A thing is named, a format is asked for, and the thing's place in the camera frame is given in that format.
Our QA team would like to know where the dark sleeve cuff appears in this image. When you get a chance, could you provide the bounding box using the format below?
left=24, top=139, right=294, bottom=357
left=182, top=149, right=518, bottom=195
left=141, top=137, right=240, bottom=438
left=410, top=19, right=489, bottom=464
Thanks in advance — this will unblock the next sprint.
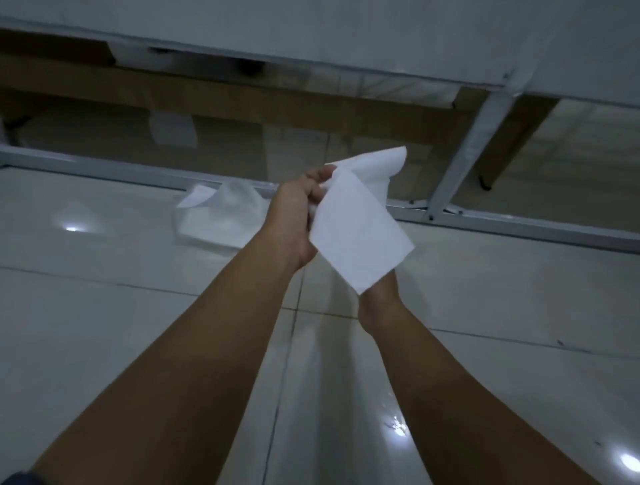
left=0, top=470, right=48, bottom=485

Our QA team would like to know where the person's left forearm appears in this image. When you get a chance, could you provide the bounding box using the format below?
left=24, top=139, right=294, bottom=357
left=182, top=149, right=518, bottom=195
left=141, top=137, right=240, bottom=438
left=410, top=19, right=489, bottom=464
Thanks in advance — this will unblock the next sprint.
left=27, top=239, right=302, bottom=485

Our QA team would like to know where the person's right forearm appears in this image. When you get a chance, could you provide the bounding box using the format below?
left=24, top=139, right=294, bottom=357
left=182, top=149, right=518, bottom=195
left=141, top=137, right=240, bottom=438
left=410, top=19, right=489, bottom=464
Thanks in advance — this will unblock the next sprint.
left=358, top=300, right=601, bottom=485

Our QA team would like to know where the white paper tissue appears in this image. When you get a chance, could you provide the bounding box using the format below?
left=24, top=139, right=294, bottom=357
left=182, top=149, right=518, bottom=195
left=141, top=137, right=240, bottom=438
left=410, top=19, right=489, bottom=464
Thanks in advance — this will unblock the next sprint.
left=307, top=146, right=416, bottom=295

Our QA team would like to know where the person's right hand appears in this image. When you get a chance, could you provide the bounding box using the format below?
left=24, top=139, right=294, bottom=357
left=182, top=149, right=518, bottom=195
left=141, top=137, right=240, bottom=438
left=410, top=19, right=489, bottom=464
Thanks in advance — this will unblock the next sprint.
left=358, top=270, right=404, bottom=313

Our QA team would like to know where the person's left hand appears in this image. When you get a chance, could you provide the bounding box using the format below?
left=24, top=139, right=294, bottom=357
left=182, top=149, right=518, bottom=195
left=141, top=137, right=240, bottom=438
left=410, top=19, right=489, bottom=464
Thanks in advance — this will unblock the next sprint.
left=254, top=164, right=339, bottom=273

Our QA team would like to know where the brown wooden bench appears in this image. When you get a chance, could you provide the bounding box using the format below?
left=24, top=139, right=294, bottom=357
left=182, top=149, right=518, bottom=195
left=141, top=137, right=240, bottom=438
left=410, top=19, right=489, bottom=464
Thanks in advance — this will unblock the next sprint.
left=0, top=29, right=560, bottom=192

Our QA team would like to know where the white paper sheet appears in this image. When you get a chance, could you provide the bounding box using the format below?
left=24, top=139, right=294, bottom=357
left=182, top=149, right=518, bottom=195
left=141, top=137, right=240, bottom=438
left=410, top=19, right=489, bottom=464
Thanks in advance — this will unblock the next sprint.
left=149, top=111, right=199, bottom=150

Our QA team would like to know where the crumpled white cloth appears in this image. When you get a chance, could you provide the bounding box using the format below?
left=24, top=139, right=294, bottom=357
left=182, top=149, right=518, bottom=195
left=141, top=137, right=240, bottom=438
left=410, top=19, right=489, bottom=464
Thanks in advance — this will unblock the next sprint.
left=174, top=179, right=272, bottom=250

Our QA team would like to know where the grey metal table frame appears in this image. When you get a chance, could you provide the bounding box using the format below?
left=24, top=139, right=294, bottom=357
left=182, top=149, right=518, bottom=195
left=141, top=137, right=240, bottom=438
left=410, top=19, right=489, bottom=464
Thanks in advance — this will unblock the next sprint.
left=0, top=87, right=640, bottom=255

